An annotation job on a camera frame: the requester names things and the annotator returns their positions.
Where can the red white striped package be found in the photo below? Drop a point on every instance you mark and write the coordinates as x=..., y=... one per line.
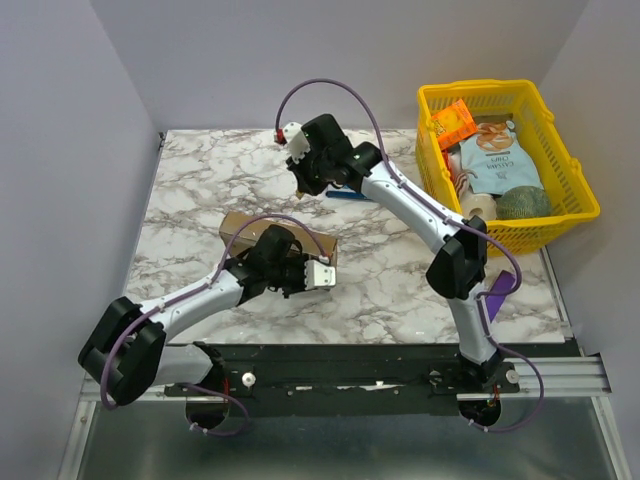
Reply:
x=459, y=175

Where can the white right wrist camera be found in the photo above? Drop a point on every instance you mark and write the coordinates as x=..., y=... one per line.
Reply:
x=294, y=139

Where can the purple white box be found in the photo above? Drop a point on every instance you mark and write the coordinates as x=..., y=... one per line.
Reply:
x=498, y=292

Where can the aluminium rail frame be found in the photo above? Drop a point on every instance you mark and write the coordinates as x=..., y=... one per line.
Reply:
x=561, y=426

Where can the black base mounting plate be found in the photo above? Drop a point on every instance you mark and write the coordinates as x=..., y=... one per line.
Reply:
x=349, y=380

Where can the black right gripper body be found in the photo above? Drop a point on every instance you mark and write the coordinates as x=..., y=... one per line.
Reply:
x=306, y=176

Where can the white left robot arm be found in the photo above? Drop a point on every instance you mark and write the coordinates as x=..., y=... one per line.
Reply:
x=128, y=350

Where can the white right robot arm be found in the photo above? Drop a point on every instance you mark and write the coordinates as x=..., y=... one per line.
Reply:
x=457, y=271

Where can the blue razor box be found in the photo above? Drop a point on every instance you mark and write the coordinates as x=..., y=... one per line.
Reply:
x=345, y=194

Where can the light blue chips bag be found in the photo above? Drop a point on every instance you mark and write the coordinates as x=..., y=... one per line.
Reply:
x=493, y=160

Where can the yellow plastic basket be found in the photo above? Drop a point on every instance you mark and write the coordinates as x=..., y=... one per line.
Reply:
x=572, y=199

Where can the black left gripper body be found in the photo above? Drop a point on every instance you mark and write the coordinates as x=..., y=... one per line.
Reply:
x=290, y=276

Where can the orange snack box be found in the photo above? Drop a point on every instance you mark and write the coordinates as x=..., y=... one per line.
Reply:
x=453, y=124

